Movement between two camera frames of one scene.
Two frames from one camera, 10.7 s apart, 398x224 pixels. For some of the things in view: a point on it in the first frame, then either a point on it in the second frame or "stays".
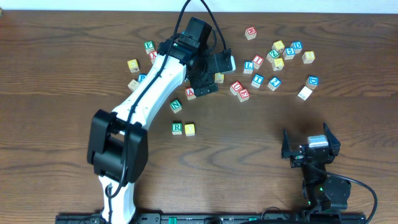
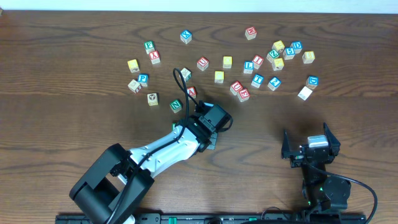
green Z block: (272, 55) stays
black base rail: (250, 218) stays
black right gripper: (310, 152) stays
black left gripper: (205, 90) → (213, 142)
